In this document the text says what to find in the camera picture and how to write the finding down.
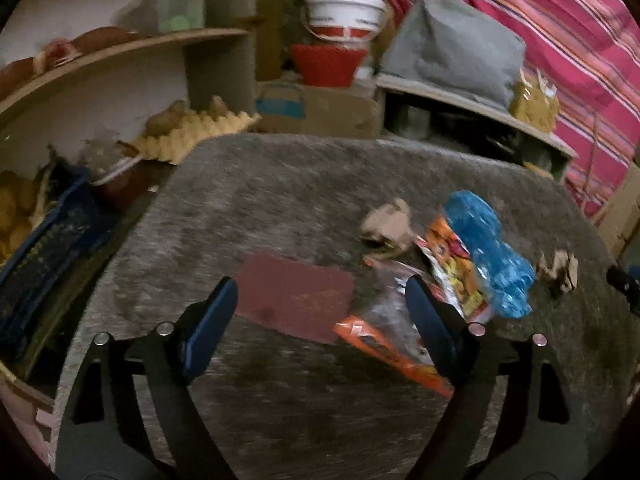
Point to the orange snack wrapper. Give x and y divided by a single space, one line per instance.
385 331

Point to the red plastic basin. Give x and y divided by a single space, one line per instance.
326 65

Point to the small brown paper scrap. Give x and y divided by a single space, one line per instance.
560 272

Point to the egg carton tray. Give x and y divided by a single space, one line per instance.
179 142

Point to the brown crumpled paper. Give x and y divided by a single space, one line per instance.
388 229

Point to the pink striped cloth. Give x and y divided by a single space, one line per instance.
589 49

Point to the grey cushion bag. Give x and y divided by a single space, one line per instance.
453 46

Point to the cardboard box with blue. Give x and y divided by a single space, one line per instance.
290 108

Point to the wicker utensil box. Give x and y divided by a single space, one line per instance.
535 101

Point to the grey low shelf table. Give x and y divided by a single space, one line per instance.
423 112

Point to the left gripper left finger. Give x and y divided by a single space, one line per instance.
102 433

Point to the wooden wall shelf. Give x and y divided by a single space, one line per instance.
119 87

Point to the white plastic bucket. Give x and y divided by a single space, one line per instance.
344 20

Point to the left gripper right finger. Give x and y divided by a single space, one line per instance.
538 434

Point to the blue plastic bag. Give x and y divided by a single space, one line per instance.
505 275

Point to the blue plastic crate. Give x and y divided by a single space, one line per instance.
80 221

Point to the maroon cloth patch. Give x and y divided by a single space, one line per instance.
294 298

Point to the colourful snack packet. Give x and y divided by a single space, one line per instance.
454 271

